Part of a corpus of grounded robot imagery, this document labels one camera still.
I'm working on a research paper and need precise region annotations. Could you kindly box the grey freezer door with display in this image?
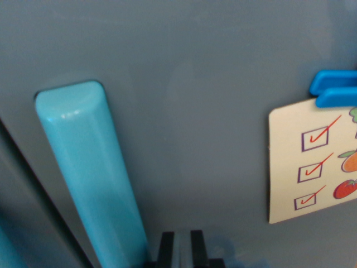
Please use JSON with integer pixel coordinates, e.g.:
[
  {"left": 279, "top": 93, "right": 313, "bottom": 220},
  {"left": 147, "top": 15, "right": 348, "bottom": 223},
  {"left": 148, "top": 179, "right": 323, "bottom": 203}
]
[{"left": 0, "top": 118, "right": 94, "bottom": 268}]

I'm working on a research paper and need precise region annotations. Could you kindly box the grey fridge door with logo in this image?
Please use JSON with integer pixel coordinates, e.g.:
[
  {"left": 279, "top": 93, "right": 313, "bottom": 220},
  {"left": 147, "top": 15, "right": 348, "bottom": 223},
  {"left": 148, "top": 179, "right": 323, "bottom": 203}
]
[{"left": 0, "top": 0, "right": 357, "bottom": 268}]

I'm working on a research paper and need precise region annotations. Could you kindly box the teal fridge door handle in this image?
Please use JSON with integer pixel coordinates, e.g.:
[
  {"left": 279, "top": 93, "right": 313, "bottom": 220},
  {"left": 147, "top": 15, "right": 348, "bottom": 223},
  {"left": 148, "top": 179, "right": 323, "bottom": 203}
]
[{"left": 35, "top": 80, "right": 150, "bottom": 268}]

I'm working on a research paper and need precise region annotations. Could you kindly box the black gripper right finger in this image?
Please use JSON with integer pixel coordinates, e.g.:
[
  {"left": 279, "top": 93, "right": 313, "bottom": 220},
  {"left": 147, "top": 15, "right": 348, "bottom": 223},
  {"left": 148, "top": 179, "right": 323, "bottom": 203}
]
[{"left": 180, "top": 230, "right": 209, "bottom": 268}]

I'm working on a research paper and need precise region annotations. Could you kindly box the teal freezer door handle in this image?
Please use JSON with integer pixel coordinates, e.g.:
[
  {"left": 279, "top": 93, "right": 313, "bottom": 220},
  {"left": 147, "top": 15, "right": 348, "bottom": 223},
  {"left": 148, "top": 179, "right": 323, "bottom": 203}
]
[{"left": 0, "top": 222, "right": 26, "bottom": 268}]

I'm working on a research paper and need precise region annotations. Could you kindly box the large blue clip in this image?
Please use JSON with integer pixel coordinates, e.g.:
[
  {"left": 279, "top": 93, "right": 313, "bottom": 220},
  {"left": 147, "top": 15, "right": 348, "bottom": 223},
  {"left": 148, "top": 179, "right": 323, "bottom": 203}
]
[{"left": 308, "top": 70, "right": 357, "bottom": 109}]

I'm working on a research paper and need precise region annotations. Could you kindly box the cream shopping list card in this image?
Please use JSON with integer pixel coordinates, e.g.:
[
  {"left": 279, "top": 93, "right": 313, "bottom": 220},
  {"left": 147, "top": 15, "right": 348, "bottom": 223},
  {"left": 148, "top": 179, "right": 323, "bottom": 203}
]
[{"left": 268, "top": 98, "right": 357, "bottom": 225}]

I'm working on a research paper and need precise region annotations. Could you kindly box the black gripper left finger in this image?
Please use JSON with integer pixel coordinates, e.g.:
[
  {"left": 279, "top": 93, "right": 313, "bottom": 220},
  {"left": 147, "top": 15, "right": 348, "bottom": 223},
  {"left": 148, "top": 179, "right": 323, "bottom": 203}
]
[{"left": 157, "top": 231, "right": 181, "bottom": 268}]

